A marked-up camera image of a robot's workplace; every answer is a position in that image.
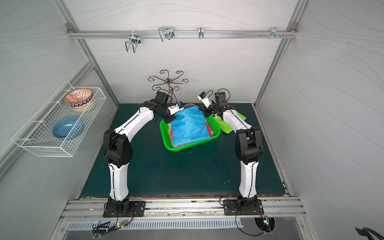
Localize green frog raincoat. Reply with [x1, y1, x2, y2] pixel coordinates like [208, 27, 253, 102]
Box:
[214, 110, 247, 135]

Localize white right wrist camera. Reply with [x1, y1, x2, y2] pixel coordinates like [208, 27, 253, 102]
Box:
[198, 92, 213, 109]

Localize blue ceramic bowl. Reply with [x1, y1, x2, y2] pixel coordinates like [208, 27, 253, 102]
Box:
[52, 118, 84, 140]

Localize white wire wall basket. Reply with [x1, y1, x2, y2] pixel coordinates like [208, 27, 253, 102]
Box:
[12, 82, 106, 157]

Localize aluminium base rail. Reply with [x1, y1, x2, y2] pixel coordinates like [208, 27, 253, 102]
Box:
[59, 197, 307, 221]

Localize metal clip hook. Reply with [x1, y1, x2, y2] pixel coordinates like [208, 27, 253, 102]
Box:
[158, 27, 175, 42]

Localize pink bunny raincoat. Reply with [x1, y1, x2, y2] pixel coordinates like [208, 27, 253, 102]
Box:
[168, 120, 214, 148]

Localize aluminium top rail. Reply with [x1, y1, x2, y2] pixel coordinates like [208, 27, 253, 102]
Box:
[68, 25, 299, 40]

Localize dark metal hook stand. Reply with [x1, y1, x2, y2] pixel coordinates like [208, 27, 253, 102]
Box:
[148, 70, 189, 104]

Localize orange patterned bowl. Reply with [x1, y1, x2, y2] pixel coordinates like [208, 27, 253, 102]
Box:
[64, 89, 94, 110]

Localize blue raincoat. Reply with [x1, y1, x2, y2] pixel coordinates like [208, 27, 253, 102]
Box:
[171, 106, 211, 146]

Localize small metal hook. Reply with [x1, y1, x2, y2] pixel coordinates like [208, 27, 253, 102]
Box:
[198, 27, 204, 39]

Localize metal bracket hook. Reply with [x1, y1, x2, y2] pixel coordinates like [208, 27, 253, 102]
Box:
[260, 27, 287, 39]

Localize lilac ceramic bowl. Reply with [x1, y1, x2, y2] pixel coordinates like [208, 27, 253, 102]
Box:
[184, 103, 196, 109]

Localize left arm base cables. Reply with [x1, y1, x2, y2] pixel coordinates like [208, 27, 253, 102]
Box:
[91, 206, 134, 238]

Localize green plastic basket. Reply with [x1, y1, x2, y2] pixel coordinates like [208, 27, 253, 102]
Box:
[159, 115, 221, 152]

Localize metal double hook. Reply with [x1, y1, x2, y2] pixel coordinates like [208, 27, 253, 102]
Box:
[125, 33, 141, 53]

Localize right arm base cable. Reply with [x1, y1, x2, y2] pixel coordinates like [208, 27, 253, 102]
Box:
[233, 213, 276, 240]

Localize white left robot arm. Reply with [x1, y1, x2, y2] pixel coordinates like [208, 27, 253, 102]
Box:
[103, 92, 181, 218]

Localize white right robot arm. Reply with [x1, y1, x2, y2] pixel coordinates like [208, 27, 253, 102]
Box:
[198, 92, 264, 216]

